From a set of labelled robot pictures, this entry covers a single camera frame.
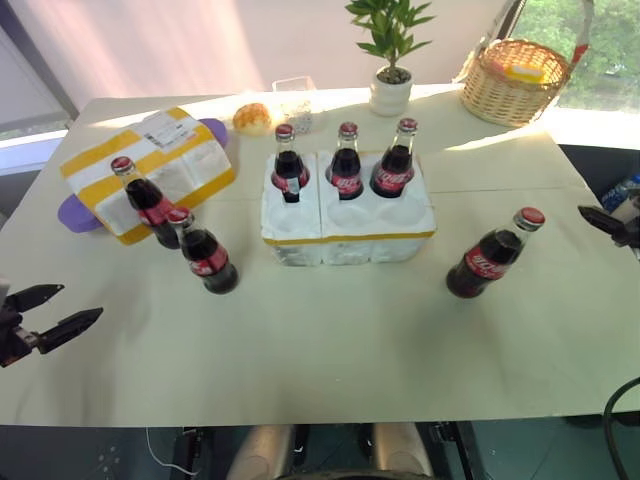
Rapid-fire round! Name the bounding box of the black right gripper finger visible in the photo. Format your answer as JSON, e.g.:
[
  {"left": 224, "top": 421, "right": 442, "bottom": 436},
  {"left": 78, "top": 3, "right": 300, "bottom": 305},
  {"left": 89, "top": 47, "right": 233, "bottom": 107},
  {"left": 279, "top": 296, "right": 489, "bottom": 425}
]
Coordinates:
[{"left": 577, "top": 204, "right": 629, "bottom": 237}]

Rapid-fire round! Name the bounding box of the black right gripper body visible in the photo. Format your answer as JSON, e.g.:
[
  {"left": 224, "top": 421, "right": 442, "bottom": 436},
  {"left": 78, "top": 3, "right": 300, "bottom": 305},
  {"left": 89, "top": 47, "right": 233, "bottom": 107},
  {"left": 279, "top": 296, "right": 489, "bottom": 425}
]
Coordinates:
[{"left": 612, "top": 192, "right": 640, "bottom": 262}]

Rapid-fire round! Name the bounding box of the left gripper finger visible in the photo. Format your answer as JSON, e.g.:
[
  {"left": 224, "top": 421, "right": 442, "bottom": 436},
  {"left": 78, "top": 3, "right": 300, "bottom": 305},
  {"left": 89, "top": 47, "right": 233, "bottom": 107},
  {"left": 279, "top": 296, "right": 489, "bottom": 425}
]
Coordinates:
[
  {"left": 4, "top": 284, "right": 66, "bottom": 314},
  {"left": 37, "top": 307, "right": 105, "bottom": 355}
]

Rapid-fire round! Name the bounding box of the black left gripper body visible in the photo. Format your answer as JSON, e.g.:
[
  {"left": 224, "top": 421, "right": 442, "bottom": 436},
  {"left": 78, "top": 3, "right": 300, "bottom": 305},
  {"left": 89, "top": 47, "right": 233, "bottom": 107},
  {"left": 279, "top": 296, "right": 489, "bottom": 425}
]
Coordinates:
[{"left": 0, "top": 298, "right": 42, "bottom": 369}]

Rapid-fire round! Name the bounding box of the glass cola bottle red cap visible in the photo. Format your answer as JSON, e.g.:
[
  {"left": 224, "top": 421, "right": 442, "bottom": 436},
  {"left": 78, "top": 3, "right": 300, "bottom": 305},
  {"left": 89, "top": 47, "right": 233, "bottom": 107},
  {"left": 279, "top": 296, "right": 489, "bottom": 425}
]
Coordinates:
[
  {"left": 166, "top": 208, "right": 240, "bottom": 296},
  {"left": 110, "top": 155, "right": 183, "bottom": 250},
  {"left": 445, "top": 206, "right": 547, "bottom": 301},
  {"left": 369, "top": 117, "right": 419, "bottom": 199},
  {"left": 329, "top": 121, "right": 365, "bottom": 202},
  {"left": 271, "top": 123, "right": 312, "bottom": 205}
]

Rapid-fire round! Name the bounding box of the white yellow taped package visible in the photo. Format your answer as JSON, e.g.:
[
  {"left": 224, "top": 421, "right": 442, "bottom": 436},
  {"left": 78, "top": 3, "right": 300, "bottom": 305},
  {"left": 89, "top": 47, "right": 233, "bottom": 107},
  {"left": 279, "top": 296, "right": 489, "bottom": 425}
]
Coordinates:
[{"left": 59, "top": 106, "right": 237, "bottom": 247}]

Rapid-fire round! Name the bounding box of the white foam bottle holder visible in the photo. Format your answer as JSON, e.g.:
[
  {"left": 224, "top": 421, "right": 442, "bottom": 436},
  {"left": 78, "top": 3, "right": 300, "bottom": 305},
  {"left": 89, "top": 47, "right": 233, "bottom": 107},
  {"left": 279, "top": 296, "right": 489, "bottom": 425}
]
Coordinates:
[{"left": 259, "top": 148, "right": 439, "bottom": 270}]

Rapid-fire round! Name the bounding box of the plastic water bottle blue label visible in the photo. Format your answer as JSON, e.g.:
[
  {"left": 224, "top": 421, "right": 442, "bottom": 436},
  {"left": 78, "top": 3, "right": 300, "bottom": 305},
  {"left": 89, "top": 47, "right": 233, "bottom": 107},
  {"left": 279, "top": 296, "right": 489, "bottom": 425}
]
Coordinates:
[{"left": 601, "top": 173, "right": 640, "bottom": 212}]

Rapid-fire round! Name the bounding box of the purple plastic tray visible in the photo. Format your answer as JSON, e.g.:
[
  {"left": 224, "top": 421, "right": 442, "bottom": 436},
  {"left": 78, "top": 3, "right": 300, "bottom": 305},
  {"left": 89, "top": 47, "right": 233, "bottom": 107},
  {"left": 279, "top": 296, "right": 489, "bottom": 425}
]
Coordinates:
[{"left": 56, "top": 117, "right": 231, "bottom": 234}]

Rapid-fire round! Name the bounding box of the yellow item in basket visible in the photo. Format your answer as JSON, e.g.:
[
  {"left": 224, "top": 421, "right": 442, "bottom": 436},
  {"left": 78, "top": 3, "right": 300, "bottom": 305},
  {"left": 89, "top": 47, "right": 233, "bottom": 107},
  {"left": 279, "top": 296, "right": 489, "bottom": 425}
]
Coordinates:
[{"left": 501, "top": 63, "right": 547, "bottom": 83}]

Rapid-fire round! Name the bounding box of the silver rounded robot leg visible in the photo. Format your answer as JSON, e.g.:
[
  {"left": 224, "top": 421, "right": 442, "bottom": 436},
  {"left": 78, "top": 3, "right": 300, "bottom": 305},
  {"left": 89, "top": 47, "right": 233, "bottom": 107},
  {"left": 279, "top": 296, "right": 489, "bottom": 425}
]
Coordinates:
[
  {"left": 228, "top": 423, "right": 297, "bottom": 480},
  {"left": 371, "top": 422, "right": 435, "bottom": 480}
]

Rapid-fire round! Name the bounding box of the green plant in white pot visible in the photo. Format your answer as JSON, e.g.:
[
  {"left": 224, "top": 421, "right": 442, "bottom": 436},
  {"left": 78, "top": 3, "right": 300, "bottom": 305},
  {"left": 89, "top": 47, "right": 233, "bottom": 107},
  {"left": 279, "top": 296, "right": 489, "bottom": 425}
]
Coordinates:
[{"left": 344, "top": 0, "right": 437, "bottom": 118}]

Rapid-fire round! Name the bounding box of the beige paper table cover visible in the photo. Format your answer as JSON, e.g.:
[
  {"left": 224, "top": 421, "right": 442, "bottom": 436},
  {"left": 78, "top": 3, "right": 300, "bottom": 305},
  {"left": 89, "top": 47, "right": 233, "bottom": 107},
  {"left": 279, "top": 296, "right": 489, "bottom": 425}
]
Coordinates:
[{"left": 0, "top": 94, "right": 640, "bottom": 429}]

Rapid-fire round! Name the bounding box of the round yellow bread bun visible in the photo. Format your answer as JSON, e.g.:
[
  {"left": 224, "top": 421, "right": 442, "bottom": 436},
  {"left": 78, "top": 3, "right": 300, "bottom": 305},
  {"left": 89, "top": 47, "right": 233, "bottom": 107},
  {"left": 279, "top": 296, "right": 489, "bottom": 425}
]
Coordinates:
[{"left": 232, "top": 102, "right": 274, "bottom": 135}]

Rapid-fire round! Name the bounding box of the clear acrylic container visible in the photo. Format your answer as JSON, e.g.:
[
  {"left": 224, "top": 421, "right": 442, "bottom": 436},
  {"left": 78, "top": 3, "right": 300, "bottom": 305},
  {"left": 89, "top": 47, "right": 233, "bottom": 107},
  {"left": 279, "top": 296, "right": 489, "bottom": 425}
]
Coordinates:
[{"left": 271, "top": 75, "right": 316, "bottom": 135}]

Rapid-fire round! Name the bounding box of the thin white cable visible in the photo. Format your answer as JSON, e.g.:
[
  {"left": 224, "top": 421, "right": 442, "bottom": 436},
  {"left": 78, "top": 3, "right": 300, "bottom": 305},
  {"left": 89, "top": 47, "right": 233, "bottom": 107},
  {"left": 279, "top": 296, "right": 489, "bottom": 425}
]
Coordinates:
[{"left": 145, "top": 425, "right": 197, "bottom": 477}]

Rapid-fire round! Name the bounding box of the woven wicker basket with handle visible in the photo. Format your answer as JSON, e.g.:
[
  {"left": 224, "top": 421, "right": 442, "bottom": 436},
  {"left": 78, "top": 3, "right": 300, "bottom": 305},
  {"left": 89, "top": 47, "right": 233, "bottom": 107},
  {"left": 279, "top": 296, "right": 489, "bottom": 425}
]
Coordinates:
[{"left": 458, "top": 0, "right": 594, "bottom": 127}]

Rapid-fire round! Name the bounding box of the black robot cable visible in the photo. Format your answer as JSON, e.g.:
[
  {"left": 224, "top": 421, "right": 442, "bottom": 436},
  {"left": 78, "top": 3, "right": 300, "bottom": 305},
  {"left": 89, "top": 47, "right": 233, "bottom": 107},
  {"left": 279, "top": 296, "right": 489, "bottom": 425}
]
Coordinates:
[{"left": 601, "top": 376, "right": 640, "bottom": 480}]

